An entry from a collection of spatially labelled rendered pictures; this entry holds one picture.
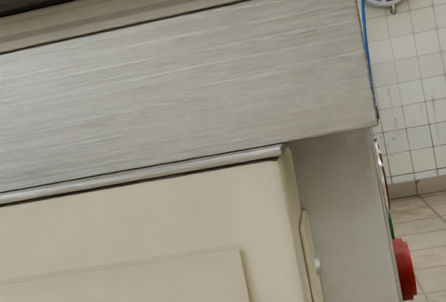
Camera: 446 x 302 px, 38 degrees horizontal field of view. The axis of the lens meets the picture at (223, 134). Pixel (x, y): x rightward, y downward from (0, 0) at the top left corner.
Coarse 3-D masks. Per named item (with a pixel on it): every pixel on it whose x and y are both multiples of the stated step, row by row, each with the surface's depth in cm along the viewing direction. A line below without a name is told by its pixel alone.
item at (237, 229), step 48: (288, 144) 23; (48, 192) 22; (96, 192) 21; (144, 192) 21; (192, 192) 21; (240, 192) 21; (288, 192) 21; (0, 240) 22; (48, 240) 22; (96, 240) 21; (144, 240) 21; (192, 240) 21; (240, 240) 21; (288, 240) 21; (0, 288) 22; (48, 288) 22; (96, 288) 21; (144, 288) 21; (192, 288) 21; (240, 288) 21; (288, 288) 21
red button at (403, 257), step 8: (392, 240) 32; (400, 240) 31; (400, 248) 31; (408, 248) 31; (400, 256) 30; (408, 256) 31; (400, 264) 30; (408, 264) 30; (400, 272) 30; (408, 272) 30; (400, 280) 30; (408, 280) 30; (408, 288) 30; (416, 288) 30; (408, 296) 31
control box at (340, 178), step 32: (320, 160) 25; (352, 160) 25; (320, 192) 25; (352, 192) 25; (384, 192) 27; (320, 224) 25; (352, 224) 25; (384, 224) 25; (320, 256) 25; (352, 256) 25; (384, 256) 25; (352, 288) 25; (384, 288) 25
